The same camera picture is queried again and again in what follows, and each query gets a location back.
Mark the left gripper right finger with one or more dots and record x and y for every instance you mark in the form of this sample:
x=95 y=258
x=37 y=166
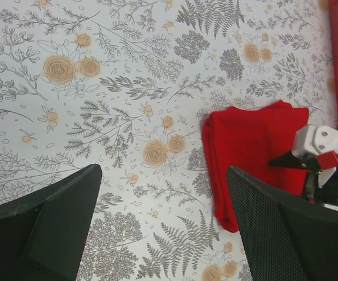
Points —
x=284 y=236

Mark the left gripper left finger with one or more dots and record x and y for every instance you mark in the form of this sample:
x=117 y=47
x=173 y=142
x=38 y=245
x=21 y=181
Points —
x=43 y=234

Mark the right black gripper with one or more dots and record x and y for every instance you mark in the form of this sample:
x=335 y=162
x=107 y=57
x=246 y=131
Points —
x=327 y=194

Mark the red t shirt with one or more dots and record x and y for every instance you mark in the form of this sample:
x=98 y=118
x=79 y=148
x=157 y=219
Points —
x=249 y=140

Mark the floral table mat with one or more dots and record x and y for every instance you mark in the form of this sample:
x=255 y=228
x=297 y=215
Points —
x=127 y=85

